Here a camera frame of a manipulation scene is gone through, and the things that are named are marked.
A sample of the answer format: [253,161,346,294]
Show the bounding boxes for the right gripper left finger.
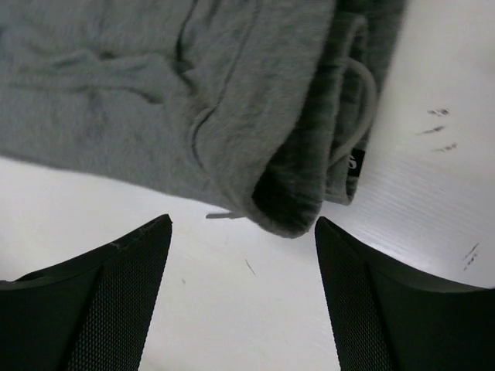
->
[1,215,172,371]

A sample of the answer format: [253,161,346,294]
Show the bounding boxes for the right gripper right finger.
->
[315,217,494,371]

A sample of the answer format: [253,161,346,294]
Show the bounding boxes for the grey shorts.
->
[1,1,406,238]

